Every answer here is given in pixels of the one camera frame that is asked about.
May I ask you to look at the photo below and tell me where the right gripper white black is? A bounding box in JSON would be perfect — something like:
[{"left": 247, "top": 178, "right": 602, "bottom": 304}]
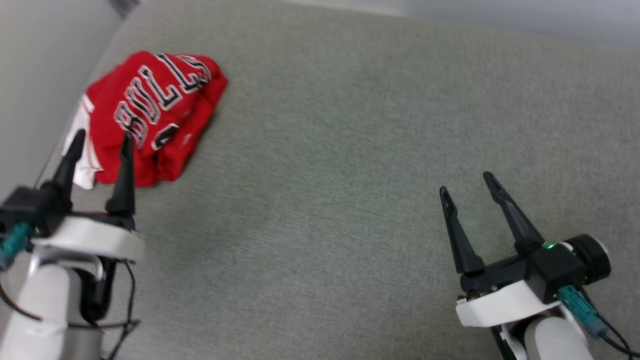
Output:
[{"left": 439, "top": 171, "right": 572, "bottom": 329}]

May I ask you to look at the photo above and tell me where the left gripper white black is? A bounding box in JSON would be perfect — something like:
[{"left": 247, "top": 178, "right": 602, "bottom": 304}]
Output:
[{"left": 31, "top": 128, "right": 146, "bottom": 263}]

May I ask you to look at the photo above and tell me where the red Bulls basketball jersey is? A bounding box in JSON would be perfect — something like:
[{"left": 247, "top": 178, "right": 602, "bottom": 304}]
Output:
[{"left": 62, "top": 50, "right": 229, "bottom": 190}]

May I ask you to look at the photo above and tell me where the grey fabric sofa cushion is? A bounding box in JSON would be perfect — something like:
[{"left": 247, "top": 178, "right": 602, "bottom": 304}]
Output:
[{"left": 0, "top": 0, "right": 640, "bottom": 360}]

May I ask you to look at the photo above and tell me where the teal left camera connector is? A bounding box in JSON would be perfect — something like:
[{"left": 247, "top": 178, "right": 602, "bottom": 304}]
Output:
[{"left": 0, "top": 222, "right": 36, "bottom": 272}]

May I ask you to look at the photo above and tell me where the teal camera connector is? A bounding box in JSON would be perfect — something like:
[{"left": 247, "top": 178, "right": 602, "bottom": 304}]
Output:
[
  {"left": 0, "top": 222, "right": 36, "bottom": 272},
  {"left": 557, "top": 286, "right": 609, "bottom": 337}
]

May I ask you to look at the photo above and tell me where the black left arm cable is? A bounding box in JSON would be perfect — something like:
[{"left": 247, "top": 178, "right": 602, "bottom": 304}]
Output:
[{"left": 0, "top": 260, "right": 142, "bottom": 360}]

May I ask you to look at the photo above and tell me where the teal right camera connector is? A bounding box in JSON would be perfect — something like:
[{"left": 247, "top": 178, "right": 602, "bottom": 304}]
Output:
[{"left": 557, "top": 286, "right": 609, "bottom": 337}]

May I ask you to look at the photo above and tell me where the black right camera cable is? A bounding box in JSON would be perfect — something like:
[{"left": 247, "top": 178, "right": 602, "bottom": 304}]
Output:
[{"left": 580, "top": 289, "right": 640, "bottom": 359}]

